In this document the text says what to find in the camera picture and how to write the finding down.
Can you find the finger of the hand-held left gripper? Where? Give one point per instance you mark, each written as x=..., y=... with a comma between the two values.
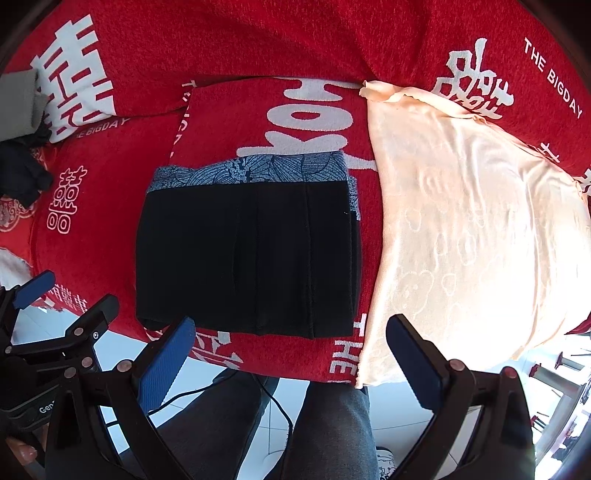
x=99, y=311
x=32, y=288

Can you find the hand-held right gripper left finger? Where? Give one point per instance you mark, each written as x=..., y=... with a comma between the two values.
x=168, y=364

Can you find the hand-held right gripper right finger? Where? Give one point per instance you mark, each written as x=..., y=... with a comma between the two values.
x=415, y=364

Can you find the black pants with blue waistband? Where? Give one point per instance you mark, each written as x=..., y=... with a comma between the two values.
x=240, y=258

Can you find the person's left hand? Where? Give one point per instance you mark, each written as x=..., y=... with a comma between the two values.
x=21, y=451

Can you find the person's grey trouser leg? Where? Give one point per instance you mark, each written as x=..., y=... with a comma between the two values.
x=332, y=429
x=221, y=424

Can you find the black cloth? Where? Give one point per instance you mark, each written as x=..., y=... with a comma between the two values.
x=21, y=170

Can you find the peach embossed blanket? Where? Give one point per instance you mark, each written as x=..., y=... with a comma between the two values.
x=461, y=230

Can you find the grey cloth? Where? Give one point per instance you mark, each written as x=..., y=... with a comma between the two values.
x=21, y=97

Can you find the red printed blanket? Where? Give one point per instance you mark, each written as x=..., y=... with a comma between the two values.
x=277, y=41

